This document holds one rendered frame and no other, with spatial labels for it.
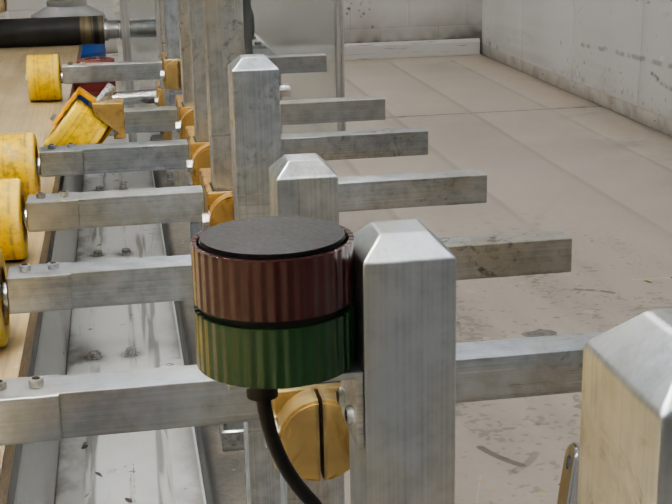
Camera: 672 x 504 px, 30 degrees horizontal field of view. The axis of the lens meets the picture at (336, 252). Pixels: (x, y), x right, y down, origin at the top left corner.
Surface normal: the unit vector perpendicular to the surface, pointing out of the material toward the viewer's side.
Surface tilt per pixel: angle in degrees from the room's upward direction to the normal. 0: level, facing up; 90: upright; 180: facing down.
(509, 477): 0
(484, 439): 0
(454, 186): 90
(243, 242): 0
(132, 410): 90
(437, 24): 90
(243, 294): 90
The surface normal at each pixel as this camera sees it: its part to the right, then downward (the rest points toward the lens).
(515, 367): 0.17, 0.27
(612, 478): -0.98, 0.07
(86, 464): -0.02, -0.96
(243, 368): -0.32, 0.27
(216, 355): -0.69, 0.22
